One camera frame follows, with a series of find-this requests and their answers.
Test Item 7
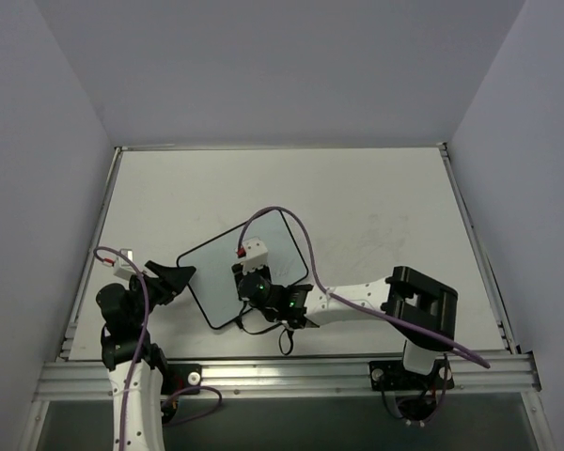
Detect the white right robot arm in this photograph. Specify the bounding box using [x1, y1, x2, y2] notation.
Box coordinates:
[231, 263, 458, 388]

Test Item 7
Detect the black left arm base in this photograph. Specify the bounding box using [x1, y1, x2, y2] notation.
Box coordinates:
[159, 362, 203, 424]

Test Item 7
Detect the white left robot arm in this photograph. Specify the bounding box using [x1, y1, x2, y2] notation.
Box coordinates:
[96, 260, 196, 450]

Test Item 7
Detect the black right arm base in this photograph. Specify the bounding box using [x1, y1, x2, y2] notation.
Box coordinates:
[368, 357, 455, 428]

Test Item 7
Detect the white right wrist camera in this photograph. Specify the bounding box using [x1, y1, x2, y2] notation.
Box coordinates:
[237, 238, 268, 274]

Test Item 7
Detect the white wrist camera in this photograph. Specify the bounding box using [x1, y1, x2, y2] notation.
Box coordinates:
[237, 238, 268, 274]
[101, 249, 137, 280]

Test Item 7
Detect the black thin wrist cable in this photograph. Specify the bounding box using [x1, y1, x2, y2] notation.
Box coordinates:
[234, 309, 296, 356]

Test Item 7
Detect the aluminium front frame rail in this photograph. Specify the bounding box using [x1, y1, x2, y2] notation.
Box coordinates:
[33, 352, 541, 401]

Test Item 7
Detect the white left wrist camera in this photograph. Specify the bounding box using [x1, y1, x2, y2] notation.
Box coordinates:
[101, 249, 137, 280]

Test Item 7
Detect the black-framed whiteboard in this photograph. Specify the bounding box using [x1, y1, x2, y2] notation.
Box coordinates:
[177, 210, 309, 330]

